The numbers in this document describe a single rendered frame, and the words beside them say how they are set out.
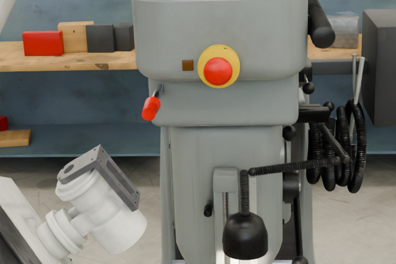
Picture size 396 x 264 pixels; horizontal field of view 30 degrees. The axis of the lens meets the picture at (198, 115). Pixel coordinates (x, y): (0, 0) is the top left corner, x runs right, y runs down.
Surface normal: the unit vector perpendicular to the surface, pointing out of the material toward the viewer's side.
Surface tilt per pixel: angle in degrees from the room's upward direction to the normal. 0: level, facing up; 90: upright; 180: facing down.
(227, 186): 90
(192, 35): 90
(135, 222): 66
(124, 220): 77
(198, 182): 90
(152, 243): 0
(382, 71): 90
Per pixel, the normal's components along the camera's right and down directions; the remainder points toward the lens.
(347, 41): -0.27, 0.31
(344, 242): -0.04, -0.95
